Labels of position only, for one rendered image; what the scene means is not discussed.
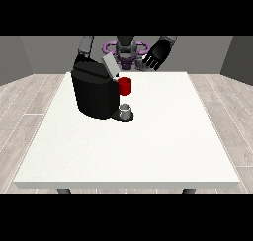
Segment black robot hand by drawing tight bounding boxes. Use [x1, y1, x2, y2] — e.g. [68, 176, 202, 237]
[143, 40, 173, 72]
[74, 52, 91, 65]

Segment small grey coffee pod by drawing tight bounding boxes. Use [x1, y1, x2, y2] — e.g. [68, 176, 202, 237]
[135, 55, 148, 72]

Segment pale grey machine lid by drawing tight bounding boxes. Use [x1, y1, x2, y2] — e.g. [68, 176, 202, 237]
[101, 52, 121, 79]

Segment black coffee machine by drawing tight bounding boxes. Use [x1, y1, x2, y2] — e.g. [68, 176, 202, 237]
[70, 60, 134, 122]

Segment red pod holder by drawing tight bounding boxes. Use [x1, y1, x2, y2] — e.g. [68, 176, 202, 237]
[117, 76, 133, 97]

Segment grey robot trunk purple rings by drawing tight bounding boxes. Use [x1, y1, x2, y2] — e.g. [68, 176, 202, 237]
[102, 36, 151, 71]

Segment small grey cup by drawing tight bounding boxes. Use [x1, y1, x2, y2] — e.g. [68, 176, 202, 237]
[119, 103, 133, 121]

